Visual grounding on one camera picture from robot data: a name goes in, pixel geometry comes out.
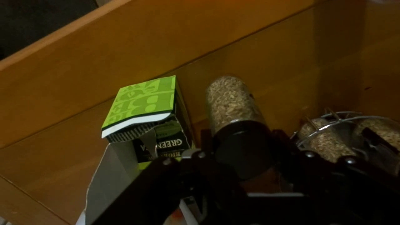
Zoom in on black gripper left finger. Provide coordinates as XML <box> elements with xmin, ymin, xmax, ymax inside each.
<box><xmin>89</xmin><ymin>129</ymin><xmax>247</xmax><ymax>225</ymax></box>

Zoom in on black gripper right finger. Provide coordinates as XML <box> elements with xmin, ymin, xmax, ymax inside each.
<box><xmin>245</xmin><ymin>129</ymin><xmax>400</xmax><ymax>225</ymax></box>

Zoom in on glass spice bottle black lid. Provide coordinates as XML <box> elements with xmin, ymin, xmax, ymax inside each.
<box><xmin>297</xmin><ymin>118</ymin><xmax>349</xmax><ymax>164</ymax></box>
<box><xmin>351</xmin><ymin>118</ymin><xmax>400</xmax><ymax>154</ymax></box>
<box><xmin>204</xmin><ymin>74</ymin><xmax>274</xmax><ymax>180</ymax></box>

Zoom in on grey cardboard box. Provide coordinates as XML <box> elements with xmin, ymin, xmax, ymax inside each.
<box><xmin>85</xmin><ymin>142</ymin><xmax>160</xmax><ymax>225</ymax></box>

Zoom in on green tea box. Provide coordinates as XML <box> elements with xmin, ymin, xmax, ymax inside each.
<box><xmin>100</xmin><ymin>74</ymin><xmax>194</xmax><ymax>164</ymax></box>

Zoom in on metal wire spice rack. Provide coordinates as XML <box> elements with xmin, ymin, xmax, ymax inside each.
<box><xmin>291</xmin><ymin>109</ymin><xmax>400</xmax><ymax>168</ymax></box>

